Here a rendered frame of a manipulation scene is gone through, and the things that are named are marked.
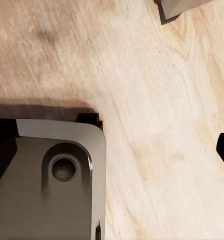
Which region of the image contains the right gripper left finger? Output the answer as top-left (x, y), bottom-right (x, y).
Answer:
top-left (0, 133), bottom-right (18, 180)

